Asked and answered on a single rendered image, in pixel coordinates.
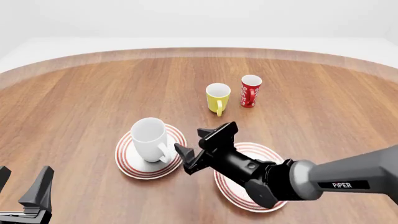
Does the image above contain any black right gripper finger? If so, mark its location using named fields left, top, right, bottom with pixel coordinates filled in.
left=197, top=127, right=220, bottom=141
left=174, top=142, right=196, bottom=167

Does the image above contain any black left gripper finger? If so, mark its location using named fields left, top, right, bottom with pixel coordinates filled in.
left=17, top=165, right=55, bottom=215
left=0, top=166, right=12, bottom=194

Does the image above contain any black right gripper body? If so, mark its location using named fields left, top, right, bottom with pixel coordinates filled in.
left=183, top=121, right=239, bottom=175

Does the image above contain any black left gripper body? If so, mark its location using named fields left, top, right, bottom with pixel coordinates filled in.
left=0, top=209, right=53, bottom=224

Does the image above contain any yellow and white mug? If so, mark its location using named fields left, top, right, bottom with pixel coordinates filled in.
left=205, top=82, right=232, bottom=118

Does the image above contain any white plate with red rings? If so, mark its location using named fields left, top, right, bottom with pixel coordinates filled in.
left=114, top=123, right=188, bottom=180
left=213, top=142, right=289, bottom=213

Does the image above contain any red mug with white pattern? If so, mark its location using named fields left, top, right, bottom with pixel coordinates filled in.
left=239, top=74, right=263, bottom=109

